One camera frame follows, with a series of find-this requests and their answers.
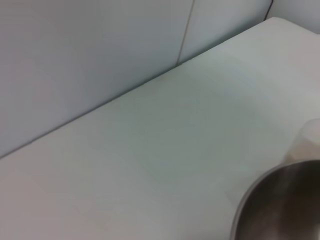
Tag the stainless steel mixing bowl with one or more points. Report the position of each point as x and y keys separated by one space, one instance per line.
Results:
x=282 y=205

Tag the clear plastic measuring cup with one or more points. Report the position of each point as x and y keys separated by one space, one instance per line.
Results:
x=308 y=140

